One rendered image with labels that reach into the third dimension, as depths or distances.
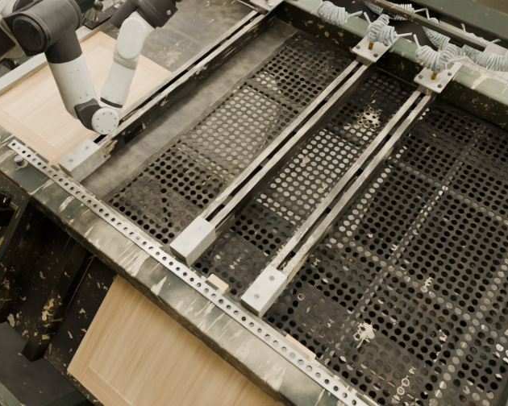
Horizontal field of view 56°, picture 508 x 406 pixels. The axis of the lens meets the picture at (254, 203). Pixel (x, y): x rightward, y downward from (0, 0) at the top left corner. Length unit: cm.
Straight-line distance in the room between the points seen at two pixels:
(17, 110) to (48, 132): 17
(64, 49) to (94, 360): 104
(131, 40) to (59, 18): 19
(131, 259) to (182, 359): 41
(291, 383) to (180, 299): 35
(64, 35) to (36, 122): 58
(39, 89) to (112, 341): 94
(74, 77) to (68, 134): 43
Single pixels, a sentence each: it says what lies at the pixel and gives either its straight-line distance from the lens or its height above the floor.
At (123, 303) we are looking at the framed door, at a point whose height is 59.
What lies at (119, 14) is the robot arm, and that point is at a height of 141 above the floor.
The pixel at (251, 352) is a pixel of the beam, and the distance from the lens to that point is 125.
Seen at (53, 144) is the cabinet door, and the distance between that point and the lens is 173.
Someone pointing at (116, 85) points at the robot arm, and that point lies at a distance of 142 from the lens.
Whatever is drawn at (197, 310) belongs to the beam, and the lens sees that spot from 129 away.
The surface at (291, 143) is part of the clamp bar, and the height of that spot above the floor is 133.
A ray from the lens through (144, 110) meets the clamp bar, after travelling 168.
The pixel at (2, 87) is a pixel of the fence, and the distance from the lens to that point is 196.
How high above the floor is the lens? 138
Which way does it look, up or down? 10 degrees down
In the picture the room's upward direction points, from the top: 30 degrees clockwise
